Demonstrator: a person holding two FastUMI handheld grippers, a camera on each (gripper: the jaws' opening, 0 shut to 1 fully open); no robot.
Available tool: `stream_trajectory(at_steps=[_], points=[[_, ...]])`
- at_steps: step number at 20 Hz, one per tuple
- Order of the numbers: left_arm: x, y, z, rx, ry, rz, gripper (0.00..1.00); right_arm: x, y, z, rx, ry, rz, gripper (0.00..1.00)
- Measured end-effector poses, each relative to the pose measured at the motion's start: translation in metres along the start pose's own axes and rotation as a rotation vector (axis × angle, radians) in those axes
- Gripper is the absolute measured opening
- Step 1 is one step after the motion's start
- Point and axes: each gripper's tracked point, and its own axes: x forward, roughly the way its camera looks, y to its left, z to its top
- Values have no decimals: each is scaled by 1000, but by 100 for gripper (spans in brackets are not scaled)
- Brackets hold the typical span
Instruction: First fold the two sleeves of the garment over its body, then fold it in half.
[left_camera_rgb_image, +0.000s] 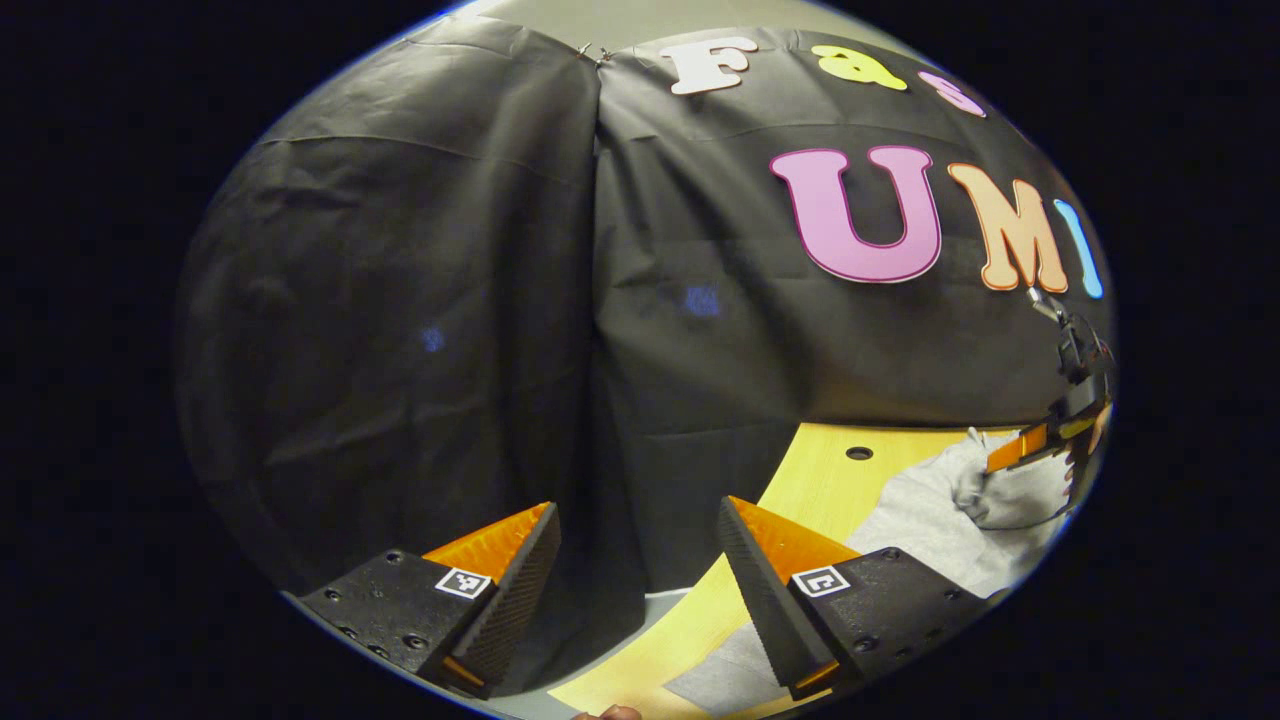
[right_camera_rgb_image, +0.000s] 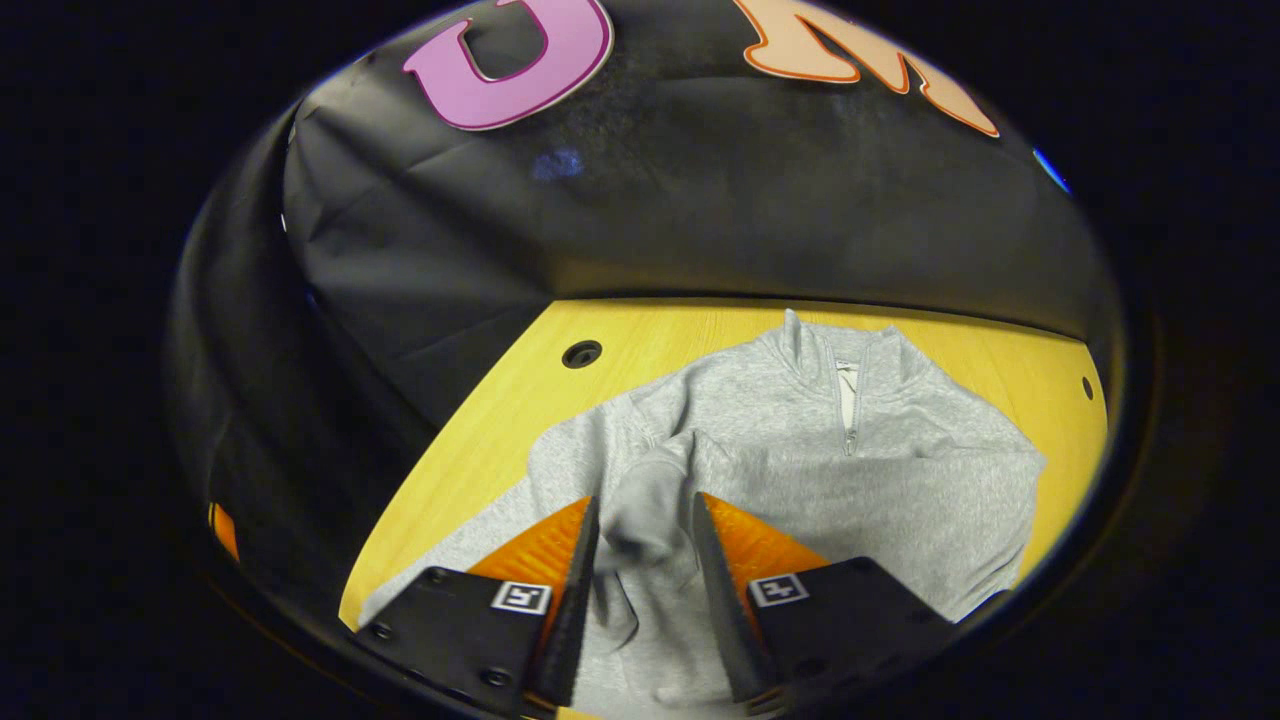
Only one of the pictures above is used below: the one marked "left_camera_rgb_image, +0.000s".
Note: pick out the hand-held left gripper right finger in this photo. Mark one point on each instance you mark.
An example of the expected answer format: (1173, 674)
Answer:
(770, 610)

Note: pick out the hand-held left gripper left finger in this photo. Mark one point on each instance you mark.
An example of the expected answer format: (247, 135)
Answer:
(515, 600)

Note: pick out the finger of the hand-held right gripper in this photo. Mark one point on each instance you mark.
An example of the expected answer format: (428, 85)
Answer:
(1085, 470)
(1015, 448)

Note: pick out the grey sweatshirt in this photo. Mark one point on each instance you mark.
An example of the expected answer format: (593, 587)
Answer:
(930, 520)

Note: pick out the black backdrop cloth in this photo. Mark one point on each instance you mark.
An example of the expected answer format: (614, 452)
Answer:
(450, 300)

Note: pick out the small metal clip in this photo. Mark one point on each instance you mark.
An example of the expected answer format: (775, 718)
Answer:
(598, 54)

